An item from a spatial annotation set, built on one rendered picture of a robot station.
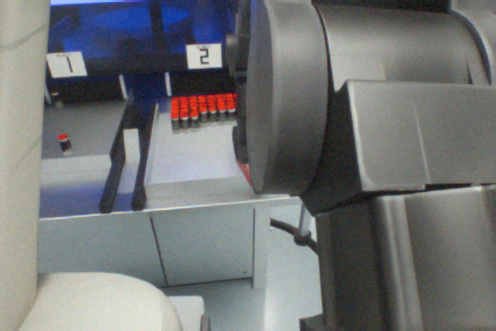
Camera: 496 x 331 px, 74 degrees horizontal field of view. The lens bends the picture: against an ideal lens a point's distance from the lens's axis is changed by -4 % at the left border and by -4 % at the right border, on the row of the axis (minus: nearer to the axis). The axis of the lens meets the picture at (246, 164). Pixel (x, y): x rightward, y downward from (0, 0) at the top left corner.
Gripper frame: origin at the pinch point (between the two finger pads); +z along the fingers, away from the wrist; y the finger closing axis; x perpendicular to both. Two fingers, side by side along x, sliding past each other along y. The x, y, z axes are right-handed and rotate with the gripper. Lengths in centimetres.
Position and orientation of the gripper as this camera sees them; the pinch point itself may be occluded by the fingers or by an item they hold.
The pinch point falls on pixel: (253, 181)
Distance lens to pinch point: 63.2
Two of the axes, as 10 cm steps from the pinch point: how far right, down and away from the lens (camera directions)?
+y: -1.4, -5.7, 8.1
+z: 0.0, 8.2, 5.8
